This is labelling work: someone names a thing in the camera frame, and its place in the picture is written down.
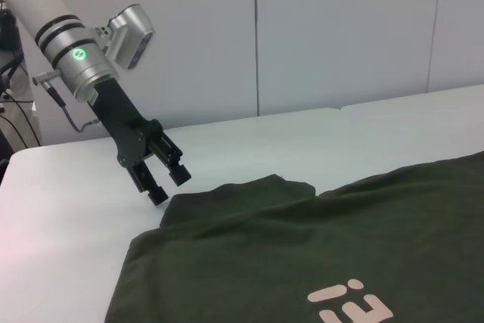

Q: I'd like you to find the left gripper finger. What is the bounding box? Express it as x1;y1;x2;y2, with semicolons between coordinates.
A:
126;157;170;207
148;133;193;188

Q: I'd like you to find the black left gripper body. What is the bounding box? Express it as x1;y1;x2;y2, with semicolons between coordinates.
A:
92;78;164;169

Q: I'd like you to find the dark green t-shirt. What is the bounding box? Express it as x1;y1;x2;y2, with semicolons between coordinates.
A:
104;150;484;323

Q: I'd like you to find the black equipment stand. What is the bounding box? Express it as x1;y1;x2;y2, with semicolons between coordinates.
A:
0;2;26;88

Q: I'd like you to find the left gripper cable with plug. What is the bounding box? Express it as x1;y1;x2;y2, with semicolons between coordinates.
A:
32;70;104;134

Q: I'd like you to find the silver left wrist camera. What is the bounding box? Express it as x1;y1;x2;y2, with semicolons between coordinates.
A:
98;3;156;71

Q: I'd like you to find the thin black cable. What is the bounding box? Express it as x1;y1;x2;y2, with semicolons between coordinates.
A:
0;88;42;149

